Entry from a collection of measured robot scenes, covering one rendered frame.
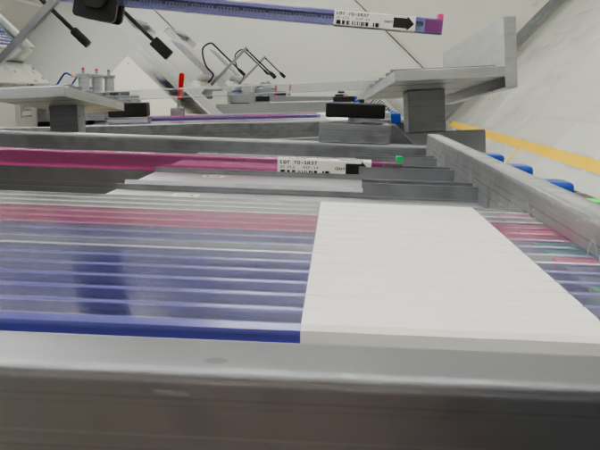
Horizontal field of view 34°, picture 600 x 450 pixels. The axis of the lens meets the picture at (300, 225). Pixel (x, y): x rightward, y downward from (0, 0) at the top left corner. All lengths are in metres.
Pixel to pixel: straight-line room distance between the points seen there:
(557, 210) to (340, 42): 7.92
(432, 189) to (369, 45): 7.74
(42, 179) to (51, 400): 0.71
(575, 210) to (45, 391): 0.20
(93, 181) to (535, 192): 0.54
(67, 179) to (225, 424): 0.71
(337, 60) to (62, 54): 2.27
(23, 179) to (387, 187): 0.43
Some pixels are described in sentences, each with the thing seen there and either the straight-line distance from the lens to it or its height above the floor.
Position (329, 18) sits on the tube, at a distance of 0.74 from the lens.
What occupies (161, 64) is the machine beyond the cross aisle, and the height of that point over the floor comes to 1.56.
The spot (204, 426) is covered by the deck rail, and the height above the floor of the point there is 0.79.
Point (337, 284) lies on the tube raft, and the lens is 0.23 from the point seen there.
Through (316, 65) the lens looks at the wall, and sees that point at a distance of 8.24.
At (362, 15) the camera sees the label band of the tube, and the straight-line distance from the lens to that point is 0.74.
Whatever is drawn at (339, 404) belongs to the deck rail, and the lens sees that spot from 0.16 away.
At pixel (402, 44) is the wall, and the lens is 8.26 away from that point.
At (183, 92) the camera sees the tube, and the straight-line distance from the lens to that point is 1.19.
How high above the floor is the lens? 0.81
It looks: 4 degrees down
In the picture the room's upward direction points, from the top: 46 degrees counter-clockwise
